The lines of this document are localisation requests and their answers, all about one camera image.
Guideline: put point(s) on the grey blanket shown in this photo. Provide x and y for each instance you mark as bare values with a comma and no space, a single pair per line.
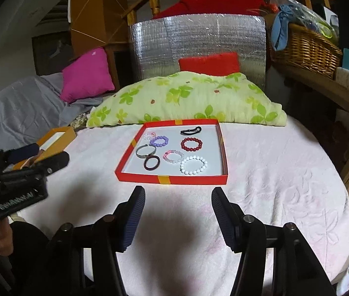
17,104

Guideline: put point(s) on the patterned cloth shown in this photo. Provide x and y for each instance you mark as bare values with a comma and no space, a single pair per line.
80,120

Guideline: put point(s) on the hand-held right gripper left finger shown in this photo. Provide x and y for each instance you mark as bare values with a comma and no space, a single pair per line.
134,219

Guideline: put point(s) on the green floral pillow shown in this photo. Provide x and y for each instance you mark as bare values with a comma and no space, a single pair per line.
177,98

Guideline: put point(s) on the person's left hand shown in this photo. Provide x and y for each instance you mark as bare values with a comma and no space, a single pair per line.
1,234

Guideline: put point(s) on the orange box lid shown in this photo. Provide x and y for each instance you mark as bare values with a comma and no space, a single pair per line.
66,138

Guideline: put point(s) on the wicker basket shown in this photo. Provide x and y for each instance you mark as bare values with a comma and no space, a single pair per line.
307,52

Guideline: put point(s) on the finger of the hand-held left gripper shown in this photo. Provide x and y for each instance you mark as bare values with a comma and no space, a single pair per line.
57,160
26,151

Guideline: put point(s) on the red cushion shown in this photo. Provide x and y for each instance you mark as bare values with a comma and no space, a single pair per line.
208,64

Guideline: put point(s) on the brown cardboard box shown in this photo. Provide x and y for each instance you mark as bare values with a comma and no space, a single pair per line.
94,12

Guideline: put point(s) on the blue cloth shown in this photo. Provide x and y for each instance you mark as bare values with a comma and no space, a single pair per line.
280,30

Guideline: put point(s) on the red garment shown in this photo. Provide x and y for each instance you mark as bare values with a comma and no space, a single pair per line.
217,0

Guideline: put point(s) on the silver bangle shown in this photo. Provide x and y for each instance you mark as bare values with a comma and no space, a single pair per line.
138,152

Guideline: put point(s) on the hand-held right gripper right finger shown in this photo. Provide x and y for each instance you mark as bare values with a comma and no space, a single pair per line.
223,219

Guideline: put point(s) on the curved wooden rail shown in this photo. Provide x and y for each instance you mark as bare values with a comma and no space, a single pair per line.
347,95

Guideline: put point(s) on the red box tray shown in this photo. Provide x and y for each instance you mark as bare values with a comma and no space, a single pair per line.
137,178

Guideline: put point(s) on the wooden chair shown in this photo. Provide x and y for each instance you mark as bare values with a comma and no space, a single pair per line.
154,0

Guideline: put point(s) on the magenta cushion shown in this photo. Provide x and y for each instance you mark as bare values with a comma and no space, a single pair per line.
85,74

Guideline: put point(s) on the silver foil mat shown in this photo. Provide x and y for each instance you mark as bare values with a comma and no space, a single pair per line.
193,37

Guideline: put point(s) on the clear plastic bag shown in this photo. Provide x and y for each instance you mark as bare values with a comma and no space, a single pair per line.
313,15

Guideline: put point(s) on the white plastic object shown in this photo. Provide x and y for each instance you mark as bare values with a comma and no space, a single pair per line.
345,279

